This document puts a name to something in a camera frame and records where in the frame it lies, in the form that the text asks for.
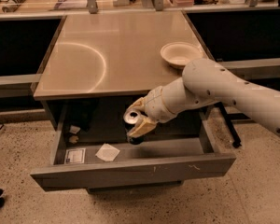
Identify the blue pepsi can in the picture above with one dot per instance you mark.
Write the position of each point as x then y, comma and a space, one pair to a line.
130, 119

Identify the white paper square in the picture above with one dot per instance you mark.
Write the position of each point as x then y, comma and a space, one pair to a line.
107, 152

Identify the small crumpled tan scrap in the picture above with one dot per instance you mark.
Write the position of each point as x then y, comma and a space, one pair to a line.
73, 139

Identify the white label card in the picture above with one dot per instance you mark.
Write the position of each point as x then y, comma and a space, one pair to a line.
75, 156

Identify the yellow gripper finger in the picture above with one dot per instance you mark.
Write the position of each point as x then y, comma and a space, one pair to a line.
138, 105
142, 126

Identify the grey cabinet with tan top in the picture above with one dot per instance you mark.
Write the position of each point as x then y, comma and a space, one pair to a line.
110, 54

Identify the black coiled tool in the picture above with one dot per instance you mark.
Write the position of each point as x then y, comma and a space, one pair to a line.
12, 5

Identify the open grey top drawer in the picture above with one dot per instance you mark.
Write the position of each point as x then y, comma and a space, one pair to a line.
179, 150

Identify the black table leg with caster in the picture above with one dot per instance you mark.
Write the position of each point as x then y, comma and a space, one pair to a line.
236, 139

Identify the flat booklet on shelf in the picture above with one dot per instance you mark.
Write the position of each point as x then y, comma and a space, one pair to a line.
70, 4

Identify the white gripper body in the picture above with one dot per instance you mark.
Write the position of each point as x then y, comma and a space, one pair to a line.
155, 104

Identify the white bowl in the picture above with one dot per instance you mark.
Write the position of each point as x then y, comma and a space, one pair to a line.
179, 54

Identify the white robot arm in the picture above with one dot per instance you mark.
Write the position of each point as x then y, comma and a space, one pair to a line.
205, 82

